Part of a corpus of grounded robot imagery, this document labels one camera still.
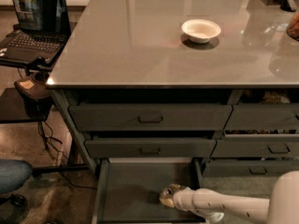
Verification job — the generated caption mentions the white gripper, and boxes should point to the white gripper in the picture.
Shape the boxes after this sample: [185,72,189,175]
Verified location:
[159,184,195,211]

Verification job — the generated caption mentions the silver 7up soda can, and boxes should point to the silver 7up soda can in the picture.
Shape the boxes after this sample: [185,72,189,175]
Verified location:
[164,188,174,197]

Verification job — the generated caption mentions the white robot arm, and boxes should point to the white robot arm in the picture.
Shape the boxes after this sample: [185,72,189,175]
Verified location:
[159,171,299,224]

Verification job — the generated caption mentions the open grey bottom drawer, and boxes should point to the open grey bottom drawer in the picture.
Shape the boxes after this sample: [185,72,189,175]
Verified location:
[92,160,204,224]

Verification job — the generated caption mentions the grey bottom right drawer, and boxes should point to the grey bottom right drawer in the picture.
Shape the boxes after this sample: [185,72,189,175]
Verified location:
[203,161,299,177]

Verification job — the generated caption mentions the grey middle left drawer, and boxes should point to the grey middle left drawer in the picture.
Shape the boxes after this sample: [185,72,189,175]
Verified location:
[85,137,216,158]

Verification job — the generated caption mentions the grey middle right drawer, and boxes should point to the grey middle right drawer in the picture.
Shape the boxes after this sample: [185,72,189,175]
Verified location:
[211,133,299,158]

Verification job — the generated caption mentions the grey top left drawer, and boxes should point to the grey top left drawer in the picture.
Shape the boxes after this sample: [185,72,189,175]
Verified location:
[69,104,232,132]

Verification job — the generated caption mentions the grey top right drawer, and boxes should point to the grey top right drawer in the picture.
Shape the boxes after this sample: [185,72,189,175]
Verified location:
[225,104,299,130]

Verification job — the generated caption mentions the black shoe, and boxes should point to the black shoe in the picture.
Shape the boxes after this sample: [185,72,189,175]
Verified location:
[0,194,26,207]

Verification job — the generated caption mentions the white paper bowl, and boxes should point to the white paper bowl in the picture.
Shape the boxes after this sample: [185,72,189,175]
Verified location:
[181,20,221,44]

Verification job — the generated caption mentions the black laptop stand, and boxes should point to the black laptop stand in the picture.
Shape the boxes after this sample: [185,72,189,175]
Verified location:
[0,58,52,123]

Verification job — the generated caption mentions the black open laptop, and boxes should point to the black open laptop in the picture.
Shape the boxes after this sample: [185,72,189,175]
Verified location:
[0,0,71,65]

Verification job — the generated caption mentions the black floor cables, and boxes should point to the black floor cables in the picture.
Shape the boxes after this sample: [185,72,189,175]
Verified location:
[37,120,98,190]

